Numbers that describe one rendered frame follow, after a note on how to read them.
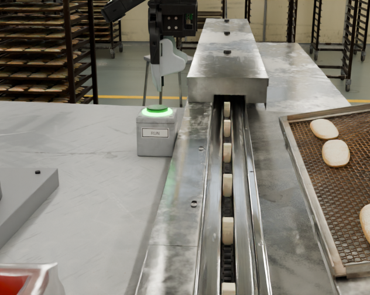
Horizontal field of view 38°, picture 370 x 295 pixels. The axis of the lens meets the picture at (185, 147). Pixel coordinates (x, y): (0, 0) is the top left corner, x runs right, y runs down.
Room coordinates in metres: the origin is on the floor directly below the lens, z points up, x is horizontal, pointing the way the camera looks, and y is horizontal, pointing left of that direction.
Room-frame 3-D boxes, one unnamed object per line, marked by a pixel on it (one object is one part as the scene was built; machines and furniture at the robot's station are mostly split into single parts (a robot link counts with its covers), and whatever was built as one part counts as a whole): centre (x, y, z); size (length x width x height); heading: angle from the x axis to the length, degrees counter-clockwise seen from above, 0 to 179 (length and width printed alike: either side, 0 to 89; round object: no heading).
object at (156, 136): (0.97, 0.05, 0.84); 0.08 x 0.08 x 0.11; 86
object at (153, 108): (0.97, 0.05, 0.90); 0.04 x 0.04 x 0.02
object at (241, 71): (1.79, -0.14, 0.89); 1.25 x 0.18 x 0.09; 176
